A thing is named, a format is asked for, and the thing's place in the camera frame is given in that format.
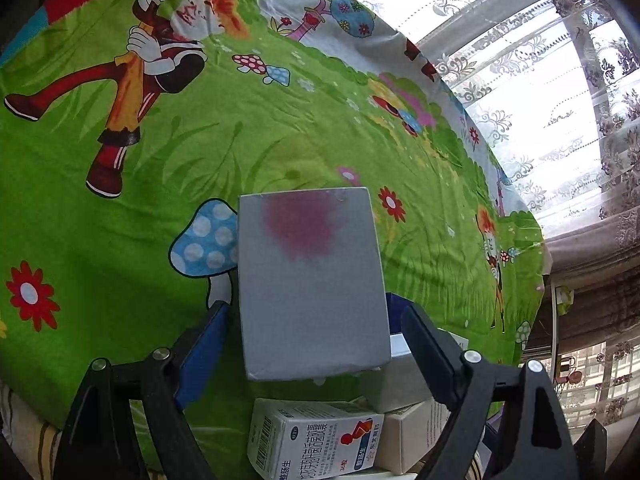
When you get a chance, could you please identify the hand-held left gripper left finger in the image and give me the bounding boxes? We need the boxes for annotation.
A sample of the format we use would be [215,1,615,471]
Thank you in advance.
[55,301,232,480]

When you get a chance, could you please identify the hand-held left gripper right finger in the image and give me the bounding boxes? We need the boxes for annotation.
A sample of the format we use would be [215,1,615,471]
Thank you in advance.
[385,292,577,480]

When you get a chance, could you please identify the purple cardboard box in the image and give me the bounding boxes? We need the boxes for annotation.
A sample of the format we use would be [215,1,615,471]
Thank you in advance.
[480,412,503,461]

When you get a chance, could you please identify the grey box with pink blot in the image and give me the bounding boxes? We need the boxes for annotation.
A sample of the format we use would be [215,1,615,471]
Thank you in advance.
[236,186,392,381]

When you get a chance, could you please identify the plain white box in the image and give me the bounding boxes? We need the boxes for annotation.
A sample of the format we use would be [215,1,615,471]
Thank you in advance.
[360,332,468,413]

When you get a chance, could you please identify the cream box with text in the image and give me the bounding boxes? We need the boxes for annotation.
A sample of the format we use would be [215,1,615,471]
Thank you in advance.
[382,400,451,476]

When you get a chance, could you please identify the white medicine box with barcode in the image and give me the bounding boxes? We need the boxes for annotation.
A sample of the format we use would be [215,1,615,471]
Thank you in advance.
[247,399,386,480]

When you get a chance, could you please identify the green object on shelf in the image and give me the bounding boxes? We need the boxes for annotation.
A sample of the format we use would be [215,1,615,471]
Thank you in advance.
[555,286,575,317]

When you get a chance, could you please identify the green cartoon printed tablecloth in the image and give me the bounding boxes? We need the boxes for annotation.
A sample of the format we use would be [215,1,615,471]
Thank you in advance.
[0,0,546,480]

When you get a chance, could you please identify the striped plush cushion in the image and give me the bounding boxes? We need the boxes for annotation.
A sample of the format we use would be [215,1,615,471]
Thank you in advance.
[0,385,66,480]

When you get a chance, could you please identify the white lace curtain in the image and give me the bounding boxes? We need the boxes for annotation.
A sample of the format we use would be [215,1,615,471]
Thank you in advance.
[280,0,640,241]

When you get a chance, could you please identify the white wall shelf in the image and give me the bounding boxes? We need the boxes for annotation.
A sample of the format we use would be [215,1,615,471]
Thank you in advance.
[547,282,576,361]

